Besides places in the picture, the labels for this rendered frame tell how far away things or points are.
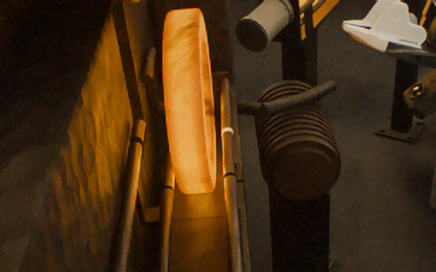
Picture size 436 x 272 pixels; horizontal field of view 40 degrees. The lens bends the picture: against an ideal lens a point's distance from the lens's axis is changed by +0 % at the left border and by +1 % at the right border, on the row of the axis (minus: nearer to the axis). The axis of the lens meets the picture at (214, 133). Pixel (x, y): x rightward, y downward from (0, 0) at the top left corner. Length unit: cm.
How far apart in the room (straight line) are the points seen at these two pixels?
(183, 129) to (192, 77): 5
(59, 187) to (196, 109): 21
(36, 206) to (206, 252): 28
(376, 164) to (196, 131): 129
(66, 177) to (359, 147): 153
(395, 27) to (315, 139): 28
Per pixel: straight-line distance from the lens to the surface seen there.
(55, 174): 34
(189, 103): 52
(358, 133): 190
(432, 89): 79
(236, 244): 51
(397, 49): 73
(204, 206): 62
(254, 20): 94
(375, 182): 171
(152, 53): 70
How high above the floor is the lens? 106
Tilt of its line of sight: 33 degrees down
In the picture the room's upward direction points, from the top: 6 degrees counter-clockwise
